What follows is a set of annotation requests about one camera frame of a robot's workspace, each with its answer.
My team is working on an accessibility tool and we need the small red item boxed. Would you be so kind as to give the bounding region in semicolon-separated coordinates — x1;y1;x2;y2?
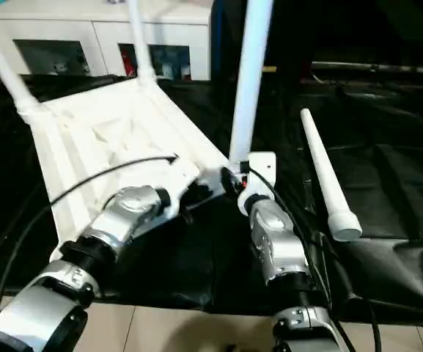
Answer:
122;51;134;76

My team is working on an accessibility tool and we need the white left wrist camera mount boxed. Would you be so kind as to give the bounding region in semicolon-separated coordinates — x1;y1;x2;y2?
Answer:
161;164;207;221

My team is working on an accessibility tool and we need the long black bar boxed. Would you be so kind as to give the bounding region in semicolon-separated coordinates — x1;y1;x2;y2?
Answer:
312;61;423;75

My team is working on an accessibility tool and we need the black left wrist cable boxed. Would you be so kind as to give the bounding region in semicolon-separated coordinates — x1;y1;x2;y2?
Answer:
0;154;181;323

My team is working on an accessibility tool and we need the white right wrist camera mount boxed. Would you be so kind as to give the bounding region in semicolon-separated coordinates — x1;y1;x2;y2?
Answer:
237;152;278;217

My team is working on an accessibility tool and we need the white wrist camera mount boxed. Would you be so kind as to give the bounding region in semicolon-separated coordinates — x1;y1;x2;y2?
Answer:
161;164;207;221
237;152;278;217

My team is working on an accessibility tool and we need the black mat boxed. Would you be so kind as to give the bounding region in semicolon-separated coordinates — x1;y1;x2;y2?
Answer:
0;71;423;327

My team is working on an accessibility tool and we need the white cabinet with glass doors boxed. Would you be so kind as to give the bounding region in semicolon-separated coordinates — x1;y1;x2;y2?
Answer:
0;0;212;81

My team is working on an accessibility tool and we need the white plastic table leg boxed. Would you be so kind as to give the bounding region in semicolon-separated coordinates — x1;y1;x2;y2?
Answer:
126;0;160;88
229;0;275;173
299;107;362;243
0;0;45;115

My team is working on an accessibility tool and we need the white plastic table top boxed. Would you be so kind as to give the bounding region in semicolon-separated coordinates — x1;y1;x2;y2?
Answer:
15;75;243;263

